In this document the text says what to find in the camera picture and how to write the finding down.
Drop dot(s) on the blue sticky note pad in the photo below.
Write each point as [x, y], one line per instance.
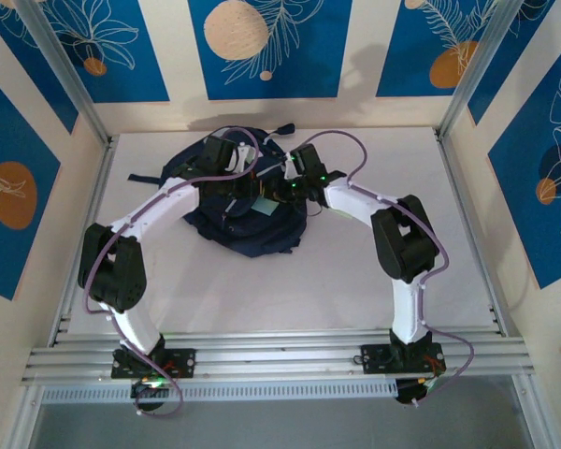
[265, 207]

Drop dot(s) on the navy blue backpack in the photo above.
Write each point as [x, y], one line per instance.
[262, 234]

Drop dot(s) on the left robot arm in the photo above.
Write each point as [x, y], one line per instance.
[112, 271]

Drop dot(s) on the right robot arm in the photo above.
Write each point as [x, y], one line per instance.
[402, 238]

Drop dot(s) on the black controller board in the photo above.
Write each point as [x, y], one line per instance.
[413, 393]
[149, 393]

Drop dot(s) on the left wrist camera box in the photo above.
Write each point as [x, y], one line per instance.
[240, 159]

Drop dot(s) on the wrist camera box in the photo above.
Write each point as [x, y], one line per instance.
[290, 164]
[240, 159]

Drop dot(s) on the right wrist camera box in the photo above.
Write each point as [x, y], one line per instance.
[290, 164]

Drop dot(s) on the aluminium rail beam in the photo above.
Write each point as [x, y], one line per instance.
[280, 355]

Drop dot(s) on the aluminium frame post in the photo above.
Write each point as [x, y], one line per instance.
[477, 65]
[61, 65]

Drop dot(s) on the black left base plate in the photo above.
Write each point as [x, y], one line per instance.
[182, 362]

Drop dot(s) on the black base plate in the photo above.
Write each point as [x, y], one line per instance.
[376, 357]
[182, 362]

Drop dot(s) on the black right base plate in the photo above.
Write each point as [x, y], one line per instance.
[376, 357]

